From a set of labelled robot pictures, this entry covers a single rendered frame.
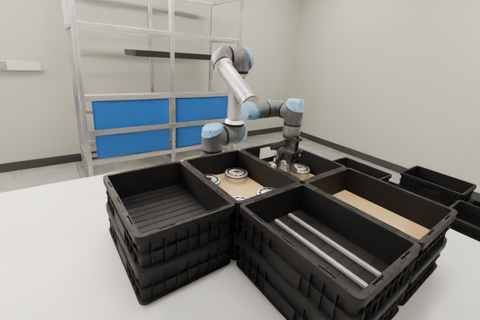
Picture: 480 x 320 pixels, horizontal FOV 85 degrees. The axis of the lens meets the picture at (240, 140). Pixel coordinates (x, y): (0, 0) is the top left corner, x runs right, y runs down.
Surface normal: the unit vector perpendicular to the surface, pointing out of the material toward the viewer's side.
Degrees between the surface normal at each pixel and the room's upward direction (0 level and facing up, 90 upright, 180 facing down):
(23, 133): 90
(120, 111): 90
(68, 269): 0
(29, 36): 90
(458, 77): 90
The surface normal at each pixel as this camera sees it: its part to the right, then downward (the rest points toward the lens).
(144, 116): 0.58, 0.29
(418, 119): -0.81, 0.12
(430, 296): 0.07, -0.95
